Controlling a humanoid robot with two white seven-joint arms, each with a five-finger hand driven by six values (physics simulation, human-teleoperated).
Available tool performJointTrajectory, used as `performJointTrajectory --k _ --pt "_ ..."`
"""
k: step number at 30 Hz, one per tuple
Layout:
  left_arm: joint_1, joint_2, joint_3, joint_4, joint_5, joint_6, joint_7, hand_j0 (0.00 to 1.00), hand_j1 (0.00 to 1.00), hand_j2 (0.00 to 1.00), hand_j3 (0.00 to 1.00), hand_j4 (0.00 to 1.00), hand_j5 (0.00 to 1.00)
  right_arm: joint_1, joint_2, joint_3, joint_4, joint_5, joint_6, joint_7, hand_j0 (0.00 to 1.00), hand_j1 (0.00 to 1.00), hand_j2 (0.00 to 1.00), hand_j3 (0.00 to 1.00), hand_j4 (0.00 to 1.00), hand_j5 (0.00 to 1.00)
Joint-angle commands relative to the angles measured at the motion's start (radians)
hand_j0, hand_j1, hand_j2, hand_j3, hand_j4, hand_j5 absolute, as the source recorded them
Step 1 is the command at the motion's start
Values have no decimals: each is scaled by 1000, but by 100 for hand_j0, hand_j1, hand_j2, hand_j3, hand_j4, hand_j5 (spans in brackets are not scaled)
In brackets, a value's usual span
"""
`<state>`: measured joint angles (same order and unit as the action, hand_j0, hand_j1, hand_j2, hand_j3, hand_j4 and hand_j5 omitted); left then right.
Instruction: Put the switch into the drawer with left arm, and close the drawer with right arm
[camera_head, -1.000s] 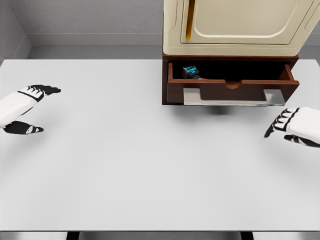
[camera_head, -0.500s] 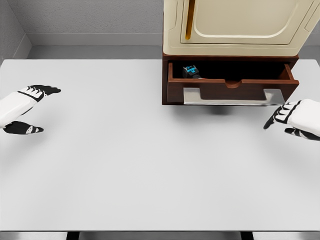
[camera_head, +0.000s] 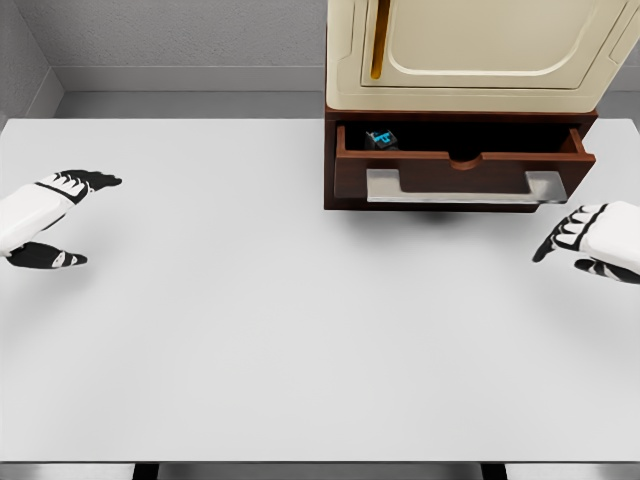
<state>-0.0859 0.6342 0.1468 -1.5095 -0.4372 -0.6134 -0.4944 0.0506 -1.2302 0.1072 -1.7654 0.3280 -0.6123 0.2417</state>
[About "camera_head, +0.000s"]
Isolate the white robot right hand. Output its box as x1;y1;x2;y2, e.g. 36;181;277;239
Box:
531;200;640;287

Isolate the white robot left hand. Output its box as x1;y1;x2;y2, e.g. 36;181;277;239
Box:
0;168;123;270

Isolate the brown wooden drawer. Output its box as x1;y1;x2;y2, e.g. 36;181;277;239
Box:
333;123;598;206

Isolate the cream and brown cabinet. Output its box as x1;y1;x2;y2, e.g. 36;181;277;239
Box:
323;0;640;214

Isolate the black and blue switch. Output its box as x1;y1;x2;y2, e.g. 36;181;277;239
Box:
364;129;401;152

